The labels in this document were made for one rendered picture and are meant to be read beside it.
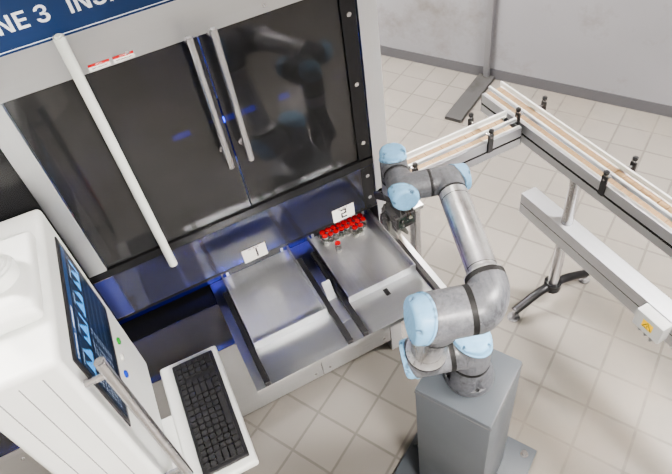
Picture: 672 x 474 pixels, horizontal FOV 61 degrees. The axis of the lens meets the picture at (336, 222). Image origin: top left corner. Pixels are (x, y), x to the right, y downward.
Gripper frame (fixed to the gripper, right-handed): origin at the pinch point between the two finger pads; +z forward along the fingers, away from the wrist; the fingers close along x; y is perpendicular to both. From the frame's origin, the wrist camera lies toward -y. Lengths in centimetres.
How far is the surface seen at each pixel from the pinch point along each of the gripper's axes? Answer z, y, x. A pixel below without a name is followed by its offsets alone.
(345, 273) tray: 21.2, -10.8, -14.9
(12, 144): -60, -26, -86
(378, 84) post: -38.0, -23.9, 11.5
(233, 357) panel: 57, -26, -61
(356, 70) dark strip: -45, -24, 5
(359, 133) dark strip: -22.9, -24.5, 3.5
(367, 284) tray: 21.2, -2.4, -10.9
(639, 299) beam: 57, 36, 84
